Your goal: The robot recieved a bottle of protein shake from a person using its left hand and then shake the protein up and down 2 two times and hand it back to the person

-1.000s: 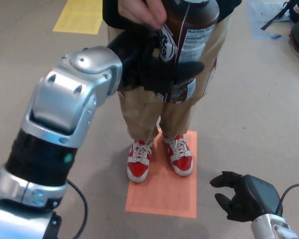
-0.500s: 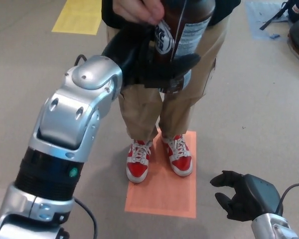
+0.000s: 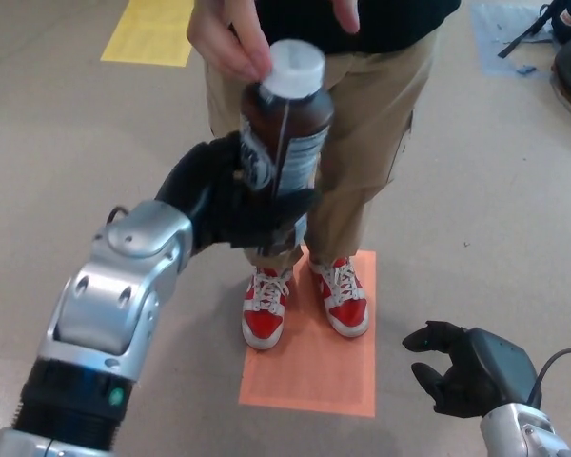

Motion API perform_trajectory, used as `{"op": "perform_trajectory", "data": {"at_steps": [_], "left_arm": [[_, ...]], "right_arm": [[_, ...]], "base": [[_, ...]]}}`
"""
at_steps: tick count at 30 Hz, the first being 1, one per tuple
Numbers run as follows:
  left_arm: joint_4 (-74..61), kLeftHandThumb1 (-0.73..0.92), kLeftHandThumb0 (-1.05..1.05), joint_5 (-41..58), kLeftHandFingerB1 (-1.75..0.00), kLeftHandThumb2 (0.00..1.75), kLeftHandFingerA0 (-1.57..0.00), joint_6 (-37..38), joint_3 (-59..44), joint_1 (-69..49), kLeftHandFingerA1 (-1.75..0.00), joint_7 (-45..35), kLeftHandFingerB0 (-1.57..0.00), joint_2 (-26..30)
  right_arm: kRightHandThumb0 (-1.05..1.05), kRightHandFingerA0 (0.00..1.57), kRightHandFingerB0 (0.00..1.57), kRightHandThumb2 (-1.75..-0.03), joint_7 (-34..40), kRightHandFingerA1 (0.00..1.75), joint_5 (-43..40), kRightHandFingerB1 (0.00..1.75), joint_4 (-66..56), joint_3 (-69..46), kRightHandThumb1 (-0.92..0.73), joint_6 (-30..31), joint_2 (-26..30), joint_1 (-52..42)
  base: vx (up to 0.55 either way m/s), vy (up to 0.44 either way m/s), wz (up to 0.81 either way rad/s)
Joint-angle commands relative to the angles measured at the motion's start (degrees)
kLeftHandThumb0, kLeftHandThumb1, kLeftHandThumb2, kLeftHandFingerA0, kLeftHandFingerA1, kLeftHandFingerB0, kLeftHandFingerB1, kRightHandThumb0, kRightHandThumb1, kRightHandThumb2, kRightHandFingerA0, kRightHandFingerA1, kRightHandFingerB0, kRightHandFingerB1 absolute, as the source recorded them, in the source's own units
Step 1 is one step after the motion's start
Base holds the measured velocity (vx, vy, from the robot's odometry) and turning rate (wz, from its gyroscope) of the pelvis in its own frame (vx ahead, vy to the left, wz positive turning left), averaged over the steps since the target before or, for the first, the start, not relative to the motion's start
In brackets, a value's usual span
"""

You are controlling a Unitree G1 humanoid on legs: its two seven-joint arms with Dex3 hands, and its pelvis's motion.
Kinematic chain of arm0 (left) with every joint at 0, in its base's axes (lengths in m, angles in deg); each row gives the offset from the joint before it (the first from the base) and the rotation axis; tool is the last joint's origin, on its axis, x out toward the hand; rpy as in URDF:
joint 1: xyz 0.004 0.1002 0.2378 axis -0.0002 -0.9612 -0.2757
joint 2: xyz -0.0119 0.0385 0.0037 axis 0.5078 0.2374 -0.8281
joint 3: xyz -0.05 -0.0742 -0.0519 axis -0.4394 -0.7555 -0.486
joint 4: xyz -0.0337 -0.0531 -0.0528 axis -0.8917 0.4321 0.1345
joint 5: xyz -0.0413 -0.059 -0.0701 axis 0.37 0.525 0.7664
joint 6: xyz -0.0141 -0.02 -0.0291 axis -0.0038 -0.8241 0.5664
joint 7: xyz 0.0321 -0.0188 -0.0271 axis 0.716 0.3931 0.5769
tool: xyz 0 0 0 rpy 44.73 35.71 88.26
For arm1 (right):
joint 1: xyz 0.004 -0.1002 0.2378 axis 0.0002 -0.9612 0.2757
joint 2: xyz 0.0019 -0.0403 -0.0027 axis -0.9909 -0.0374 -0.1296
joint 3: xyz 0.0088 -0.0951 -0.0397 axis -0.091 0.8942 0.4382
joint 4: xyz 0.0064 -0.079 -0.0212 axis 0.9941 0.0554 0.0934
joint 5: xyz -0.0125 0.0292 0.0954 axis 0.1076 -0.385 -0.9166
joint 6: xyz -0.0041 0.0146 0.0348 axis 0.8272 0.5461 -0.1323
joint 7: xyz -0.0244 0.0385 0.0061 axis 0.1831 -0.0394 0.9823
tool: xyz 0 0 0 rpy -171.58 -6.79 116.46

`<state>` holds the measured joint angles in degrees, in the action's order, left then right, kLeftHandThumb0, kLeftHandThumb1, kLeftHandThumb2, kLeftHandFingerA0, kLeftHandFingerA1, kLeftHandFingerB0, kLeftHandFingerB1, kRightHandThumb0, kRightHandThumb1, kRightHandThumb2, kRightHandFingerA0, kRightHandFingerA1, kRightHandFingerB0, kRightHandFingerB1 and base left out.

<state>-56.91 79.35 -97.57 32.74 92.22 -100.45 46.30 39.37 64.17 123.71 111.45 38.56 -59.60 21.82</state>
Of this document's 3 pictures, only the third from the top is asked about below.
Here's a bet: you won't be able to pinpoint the dark blue backpack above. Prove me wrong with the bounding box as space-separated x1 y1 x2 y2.
497 0 571 59

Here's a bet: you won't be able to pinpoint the grey right wrist cable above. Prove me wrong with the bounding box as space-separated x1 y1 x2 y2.
525 347 571 406

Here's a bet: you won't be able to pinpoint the person's right hand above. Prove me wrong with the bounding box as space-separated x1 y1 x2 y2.
187 0 273 78

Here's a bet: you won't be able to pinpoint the khaki cargo trousers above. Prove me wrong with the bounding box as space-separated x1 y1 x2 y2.
204 28 442 270

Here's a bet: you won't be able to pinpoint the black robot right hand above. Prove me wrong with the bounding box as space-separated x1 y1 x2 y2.
403 321 539 420

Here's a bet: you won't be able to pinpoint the orange floor mat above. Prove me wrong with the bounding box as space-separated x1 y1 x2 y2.
238 245 378 419

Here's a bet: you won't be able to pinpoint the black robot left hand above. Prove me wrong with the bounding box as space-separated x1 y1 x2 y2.
154 132 318 261

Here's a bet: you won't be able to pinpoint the light blue floor sheet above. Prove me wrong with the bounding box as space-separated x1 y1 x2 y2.
470 3 561 77

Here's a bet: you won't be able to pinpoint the brown protein shake bottle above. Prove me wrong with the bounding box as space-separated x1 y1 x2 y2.
237 39 335 258

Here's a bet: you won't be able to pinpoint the person's left hand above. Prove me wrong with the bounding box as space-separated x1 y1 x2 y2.
331 0 362 34

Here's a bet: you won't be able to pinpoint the red white left sneaker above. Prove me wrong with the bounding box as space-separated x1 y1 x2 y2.
307 256 368 339

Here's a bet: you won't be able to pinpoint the red white sneaker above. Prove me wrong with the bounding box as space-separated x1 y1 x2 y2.
241 266 294 351
307 256 368 339

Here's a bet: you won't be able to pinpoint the yellow floor mat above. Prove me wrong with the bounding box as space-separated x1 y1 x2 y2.
99 0 196 67

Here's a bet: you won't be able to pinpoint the black shirt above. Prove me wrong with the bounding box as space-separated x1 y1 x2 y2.
254 0 463 54

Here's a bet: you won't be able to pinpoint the red white right sneaker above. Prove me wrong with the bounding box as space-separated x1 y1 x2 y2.
241 266 294 351

